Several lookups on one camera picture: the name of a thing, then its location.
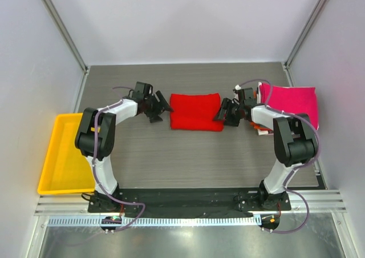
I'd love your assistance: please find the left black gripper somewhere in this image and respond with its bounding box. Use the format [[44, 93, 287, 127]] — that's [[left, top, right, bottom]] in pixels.
[[144, 91, 173, 123]]

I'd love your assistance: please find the red t shirt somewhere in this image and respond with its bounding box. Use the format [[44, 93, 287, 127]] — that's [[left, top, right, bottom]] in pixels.
[[170, 93, 224, 132]]

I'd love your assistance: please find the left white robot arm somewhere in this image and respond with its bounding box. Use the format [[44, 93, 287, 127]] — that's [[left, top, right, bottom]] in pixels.
[[75, 82, 173, 212]]

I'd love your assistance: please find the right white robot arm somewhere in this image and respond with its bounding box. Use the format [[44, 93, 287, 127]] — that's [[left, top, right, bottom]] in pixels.
[[214, 86, 319, 212]]

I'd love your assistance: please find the folded orange t shirt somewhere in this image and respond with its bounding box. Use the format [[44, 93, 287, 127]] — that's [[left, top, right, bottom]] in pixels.
[[250, 122, 270, 131]]

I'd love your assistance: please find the folded white t shirt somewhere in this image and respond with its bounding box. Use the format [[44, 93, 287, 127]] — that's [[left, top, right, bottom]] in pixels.
[[256, 82, 262, 103]]

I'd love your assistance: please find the folded pink t shirt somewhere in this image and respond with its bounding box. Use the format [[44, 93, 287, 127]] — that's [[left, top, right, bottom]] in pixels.
[[268, 86, 319, 130]]

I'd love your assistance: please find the yellow plastic bin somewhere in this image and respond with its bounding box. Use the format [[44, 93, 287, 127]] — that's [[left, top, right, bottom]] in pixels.
[[37, 113, 95, 195]]

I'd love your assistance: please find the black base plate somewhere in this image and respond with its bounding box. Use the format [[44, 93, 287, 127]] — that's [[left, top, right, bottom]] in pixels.
[[81, 188, 291, 218]]

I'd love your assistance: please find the slotted white cable duct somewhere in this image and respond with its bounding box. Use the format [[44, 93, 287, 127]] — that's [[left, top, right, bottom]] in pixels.
[[47, 215, 261, 228]]

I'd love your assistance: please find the right aluminium frame post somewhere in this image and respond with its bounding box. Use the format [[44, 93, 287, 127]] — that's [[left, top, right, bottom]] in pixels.
[[283, 0, 329, 70]]

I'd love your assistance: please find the aluminium frame post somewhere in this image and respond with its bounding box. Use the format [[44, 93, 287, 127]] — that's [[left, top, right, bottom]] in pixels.
[[283, 0, 329, 70], [41, 0, 88, 73]]

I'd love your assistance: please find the left aluminium frame post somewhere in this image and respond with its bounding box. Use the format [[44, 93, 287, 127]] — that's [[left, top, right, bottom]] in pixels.
[[41, 0, 88, 73]]

